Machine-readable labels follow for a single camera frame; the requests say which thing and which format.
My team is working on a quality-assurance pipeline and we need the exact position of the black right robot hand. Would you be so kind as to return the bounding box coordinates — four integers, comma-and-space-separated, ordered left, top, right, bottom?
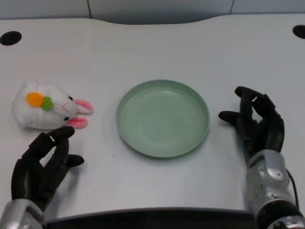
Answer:
218, 86, 285, 161

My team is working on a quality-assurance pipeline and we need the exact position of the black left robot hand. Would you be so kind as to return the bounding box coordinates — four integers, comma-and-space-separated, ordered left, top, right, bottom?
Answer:
11, 126, 85, 212

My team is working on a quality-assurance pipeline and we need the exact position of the white rabbit plush doll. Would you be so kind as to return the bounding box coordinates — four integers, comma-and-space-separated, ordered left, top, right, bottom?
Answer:
11, 81, 94, 131

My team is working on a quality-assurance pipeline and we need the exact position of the green round plate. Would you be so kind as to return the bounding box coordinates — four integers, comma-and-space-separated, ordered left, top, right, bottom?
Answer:
115, 79, 211, 159

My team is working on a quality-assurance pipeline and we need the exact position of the dark robot torso edge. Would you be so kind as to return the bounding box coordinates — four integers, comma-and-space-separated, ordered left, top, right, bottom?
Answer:
43, 208, 258, 229

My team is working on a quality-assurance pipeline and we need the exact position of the dark cable on right arm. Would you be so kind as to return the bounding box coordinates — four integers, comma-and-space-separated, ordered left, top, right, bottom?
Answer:
286, 168, 301, 212

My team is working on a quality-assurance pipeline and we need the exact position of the black table cable grommet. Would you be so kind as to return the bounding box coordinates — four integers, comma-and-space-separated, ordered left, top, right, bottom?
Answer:
0, 31, 22, 47
292, 24, 305, 40

